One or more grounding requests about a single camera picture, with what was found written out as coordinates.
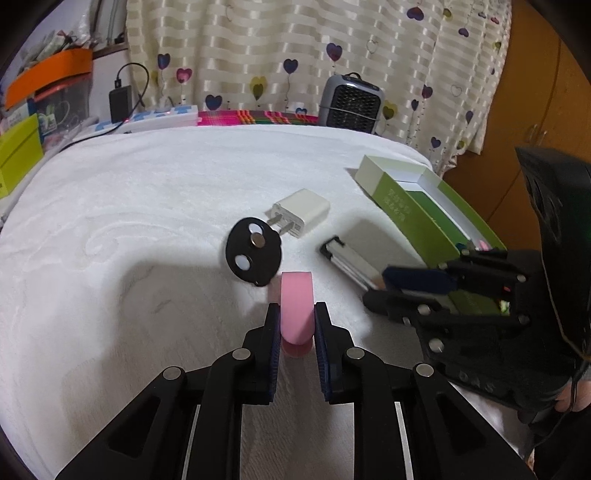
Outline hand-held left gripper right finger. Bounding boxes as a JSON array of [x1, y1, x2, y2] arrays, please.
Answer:
[[314, 301, 539, 480]]

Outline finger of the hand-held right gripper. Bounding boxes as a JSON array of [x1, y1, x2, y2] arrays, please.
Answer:
[[362, 288, 527, 333], [382, 251, 529, 301]]

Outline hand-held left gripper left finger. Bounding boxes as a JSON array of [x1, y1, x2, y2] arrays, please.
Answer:
[[55, 302, 281, 480]]

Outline silver black metal tool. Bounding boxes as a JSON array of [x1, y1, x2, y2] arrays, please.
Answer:
[[320, 235, 393, 292]]

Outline green white cardboard box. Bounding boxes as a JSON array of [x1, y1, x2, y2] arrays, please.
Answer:
[[355, 154, 509, 317]]

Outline person's right hand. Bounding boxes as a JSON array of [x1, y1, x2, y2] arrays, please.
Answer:
[[554, 364, 591, 412]]

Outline black disc with holes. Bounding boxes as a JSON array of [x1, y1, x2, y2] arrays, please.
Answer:
[[225, 217, 281, 287]]

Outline white charger plug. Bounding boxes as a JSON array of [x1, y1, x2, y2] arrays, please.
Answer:
[[269, 188, 332, 239]]

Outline grey fan heater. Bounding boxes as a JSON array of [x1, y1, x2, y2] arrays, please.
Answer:
[[318, 73, 386, 134]]

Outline wooden wardrobe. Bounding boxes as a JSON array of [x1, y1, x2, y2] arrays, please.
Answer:
[[443, 18, 591, 236]]

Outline colourful plaid cloth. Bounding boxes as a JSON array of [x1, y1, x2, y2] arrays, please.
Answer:
[[196, 110, 321, 127]]

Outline white blue power strip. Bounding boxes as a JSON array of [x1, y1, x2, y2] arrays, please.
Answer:
[[95, 105, 200, 134]]

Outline heart print striped curtain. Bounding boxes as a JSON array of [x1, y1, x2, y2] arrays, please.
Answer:
[[124, 0, 515, 174]]

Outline black power adapter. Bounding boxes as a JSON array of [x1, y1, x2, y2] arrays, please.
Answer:
[[108, 88, 134, 123]]

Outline lime green box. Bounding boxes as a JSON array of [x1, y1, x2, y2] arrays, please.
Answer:
[[0, 113, 44, 199]]

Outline clear bin with orange lid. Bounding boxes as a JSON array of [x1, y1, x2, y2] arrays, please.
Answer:
[[4, 48, 95, 148]]

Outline pile of assorted packets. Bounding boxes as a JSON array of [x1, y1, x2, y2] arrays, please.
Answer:
[[14, 28, 125, 75]]

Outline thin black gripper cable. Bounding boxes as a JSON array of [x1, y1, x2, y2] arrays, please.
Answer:
[[524, 355, 591, 462]]

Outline black adapter cable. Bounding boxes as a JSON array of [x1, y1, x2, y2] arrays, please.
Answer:
[[60, 62, 151, 151]]

